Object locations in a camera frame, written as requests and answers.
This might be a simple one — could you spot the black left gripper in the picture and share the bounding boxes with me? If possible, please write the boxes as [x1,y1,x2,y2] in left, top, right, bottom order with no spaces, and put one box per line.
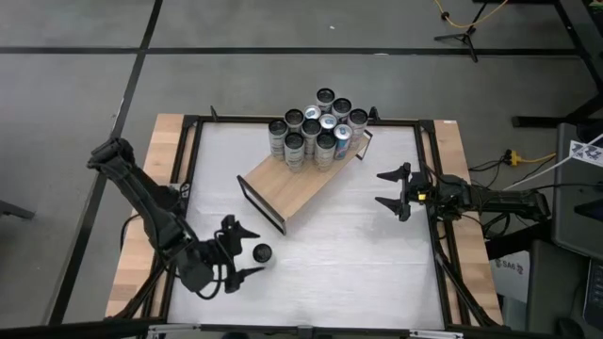
[178,215,267,294]

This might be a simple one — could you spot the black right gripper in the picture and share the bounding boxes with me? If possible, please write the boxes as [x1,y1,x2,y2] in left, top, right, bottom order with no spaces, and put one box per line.
[375,162,438,221]

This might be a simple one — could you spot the white Celsius can blue band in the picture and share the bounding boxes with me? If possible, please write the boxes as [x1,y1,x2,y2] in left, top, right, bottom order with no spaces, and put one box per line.
[252,243,274,269]

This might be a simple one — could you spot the white Celsius Peach Vibe can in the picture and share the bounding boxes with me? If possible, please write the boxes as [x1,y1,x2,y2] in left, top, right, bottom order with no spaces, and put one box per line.
[347,107,369,150]
[316,87,337,112]
[331,97,353,121]

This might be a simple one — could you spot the white Celsius can yellow band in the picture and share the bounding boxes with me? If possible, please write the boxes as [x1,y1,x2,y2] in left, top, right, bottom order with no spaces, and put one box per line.
[314,131,337,171]

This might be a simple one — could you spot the silver can black lid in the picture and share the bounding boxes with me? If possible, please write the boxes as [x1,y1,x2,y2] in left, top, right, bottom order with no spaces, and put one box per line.
[301,118,322,159]

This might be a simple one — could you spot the white Celsius Arctic can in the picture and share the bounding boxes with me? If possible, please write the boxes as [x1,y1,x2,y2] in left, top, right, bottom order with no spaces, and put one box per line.
[283,131,306,173]

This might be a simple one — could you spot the white Celsius can orange logo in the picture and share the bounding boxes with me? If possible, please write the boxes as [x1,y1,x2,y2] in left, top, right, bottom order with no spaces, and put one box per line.
[284,107,305,136]

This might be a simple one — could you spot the white Celsius can blue logo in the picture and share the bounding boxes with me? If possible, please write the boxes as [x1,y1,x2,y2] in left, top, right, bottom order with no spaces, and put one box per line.
[267,118,289,161]

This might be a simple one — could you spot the white printed box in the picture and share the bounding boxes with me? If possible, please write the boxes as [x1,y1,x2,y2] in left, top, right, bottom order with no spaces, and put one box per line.
[489,251,529,302]

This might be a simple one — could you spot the black tripod stand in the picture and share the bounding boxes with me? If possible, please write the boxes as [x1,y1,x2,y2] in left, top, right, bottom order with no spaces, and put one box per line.
[433,2,489,63]

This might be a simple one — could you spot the dark grey cabinet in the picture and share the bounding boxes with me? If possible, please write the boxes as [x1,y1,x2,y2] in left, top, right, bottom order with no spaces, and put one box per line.
[526,239,590,333]

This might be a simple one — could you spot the black rig beam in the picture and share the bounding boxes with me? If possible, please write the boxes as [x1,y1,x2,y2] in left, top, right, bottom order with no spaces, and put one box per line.
[0,318,603,339]

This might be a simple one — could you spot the white marker tag paper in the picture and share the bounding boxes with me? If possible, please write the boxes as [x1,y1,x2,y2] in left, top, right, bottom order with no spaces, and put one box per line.
[568,139,603,169]

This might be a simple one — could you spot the grey chair base leg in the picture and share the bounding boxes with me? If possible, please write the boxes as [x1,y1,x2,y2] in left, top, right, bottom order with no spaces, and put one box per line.
[0,200,35,221]

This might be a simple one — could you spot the wooden tray with black handles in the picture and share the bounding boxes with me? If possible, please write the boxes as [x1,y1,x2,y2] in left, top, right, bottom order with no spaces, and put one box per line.
[236,105,375,235]

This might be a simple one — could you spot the black left arm cable bundle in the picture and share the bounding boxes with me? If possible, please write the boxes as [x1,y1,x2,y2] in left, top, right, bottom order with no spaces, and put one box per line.
[115,214,183,321]

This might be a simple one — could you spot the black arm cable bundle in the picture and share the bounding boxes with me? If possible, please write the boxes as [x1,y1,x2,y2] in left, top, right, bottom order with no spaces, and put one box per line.
[115,214,183,321]
[432,214,500,329]

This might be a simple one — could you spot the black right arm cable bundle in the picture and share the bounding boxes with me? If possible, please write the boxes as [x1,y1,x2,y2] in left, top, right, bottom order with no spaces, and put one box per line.
[432,214,500,329]

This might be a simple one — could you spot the white cable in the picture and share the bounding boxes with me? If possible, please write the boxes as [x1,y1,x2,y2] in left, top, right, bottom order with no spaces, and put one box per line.
[501,135,603,192]

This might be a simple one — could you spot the yellow cable with black bead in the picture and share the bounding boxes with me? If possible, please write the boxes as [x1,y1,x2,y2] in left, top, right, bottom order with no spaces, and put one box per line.
[432,0,511,28]

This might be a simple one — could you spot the black desk frame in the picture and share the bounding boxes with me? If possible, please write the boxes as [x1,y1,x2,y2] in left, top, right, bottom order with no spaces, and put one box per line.
[511,0,603,129]

